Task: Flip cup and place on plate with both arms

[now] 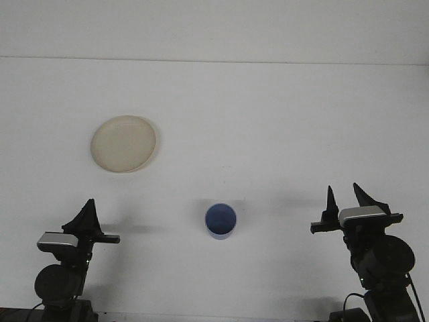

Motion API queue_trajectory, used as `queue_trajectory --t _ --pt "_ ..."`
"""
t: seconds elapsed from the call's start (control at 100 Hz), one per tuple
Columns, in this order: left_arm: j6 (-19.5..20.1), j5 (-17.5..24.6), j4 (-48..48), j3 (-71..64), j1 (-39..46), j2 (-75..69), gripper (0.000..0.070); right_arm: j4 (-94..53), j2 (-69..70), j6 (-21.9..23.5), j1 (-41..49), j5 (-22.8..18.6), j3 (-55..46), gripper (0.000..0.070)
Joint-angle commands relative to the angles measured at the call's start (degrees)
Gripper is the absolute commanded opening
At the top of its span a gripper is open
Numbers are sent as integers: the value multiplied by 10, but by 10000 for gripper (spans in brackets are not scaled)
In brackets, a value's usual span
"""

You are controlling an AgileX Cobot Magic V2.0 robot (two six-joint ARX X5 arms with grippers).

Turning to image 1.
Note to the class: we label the pale blue cup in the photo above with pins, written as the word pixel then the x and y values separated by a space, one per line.
pixel 220 219

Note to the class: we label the pale round plate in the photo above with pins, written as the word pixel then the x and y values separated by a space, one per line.
pixel 124 144

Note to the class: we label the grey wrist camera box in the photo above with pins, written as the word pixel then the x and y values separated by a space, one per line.
pixel 360 214
pixel 55 239

